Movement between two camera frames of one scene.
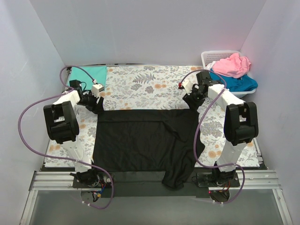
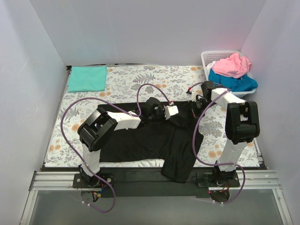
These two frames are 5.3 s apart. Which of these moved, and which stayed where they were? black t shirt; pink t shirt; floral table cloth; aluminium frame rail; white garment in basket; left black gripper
Moved: black t shirt; left black gripper
Stayed: floral table cloth; white garment in basket; aluminium frame rail; pink t shirt
